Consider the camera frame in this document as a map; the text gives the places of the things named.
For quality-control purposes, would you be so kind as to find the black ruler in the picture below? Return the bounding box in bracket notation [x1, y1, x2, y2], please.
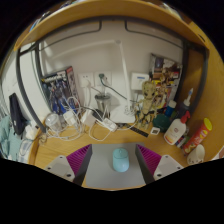
[129, 124, 150, 138]

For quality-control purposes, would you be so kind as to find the white mug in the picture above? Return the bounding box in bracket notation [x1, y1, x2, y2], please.
[186, 143, 206, 166]

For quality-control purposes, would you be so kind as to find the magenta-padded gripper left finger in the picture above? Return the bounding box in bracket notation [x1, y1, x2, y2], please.
[44, 143, 94, 187]

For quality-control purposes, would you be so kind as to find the white red-pump lotion bottle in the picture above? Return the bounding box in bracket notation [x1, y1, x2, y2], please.
[163, 110, 191, 146]

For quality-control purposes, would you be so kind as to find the blue model kit box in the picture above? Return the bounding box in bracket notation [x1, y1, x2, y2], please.
[40, 65, 81, 116]

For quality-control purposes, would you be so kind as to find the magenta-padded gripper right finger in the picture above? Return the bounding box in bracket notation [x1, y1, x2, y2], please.
[134, 143, 183, 185]

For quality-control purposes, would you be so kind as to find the red chips can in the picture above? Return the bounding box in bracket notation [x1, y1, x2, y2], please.
[182, 117, 213, 155]

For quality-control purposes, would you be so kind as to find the brown tree figure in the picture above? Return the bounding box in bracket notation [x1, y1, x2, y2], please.
[134, 79, 158, 130]

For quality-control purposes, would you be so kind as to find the teal cloth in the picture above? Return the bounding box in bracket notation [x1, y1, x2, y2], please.
[0, 114, 21, 158]

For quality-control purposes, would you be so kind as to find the clear plastic jar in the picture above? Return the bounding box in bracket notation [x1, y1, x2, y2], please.
[44, 113, 63, 133]

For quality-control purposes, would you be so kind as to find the black hanging bag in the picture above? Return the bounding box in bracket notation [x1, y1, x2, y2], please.
[8, 93, 26, 136]

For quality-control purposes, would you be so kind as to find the glass cup dark lid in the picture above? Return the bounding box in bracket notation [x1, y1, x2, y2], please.
[94, 93, 112, 118]

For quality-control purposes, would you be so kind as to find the colourful printed figure box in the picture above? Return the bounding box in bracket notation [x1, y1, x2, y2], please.
[148, 53, 184, 108]

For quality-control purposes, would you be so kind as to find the blue spray bottle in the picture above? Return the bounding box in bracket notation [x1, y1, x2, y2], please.
[178, 88, 194, 119]

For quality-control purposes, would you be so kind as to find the wooden shelf unit black frame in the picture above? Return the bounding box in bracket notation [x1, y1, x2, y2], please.
[13, 0, 212, 134]

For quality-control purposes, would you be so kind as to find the light blue computer mouse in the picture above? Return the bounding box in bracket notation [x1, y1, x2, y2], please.
[112, 147, 130, 173]

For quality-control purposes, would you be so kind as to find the white charger block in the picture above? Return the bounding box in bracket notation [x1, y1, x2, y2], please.
[63, 110, 78, 126]

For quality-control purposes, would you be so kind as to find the white crumpled tissue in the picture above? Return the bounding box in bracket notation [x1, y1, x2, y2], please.
[24, 124, 39, 141]

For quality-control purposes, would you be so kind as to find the white tangled cable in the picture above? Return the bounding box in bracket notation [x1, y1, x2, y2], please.
[43, 96, 114, 143]

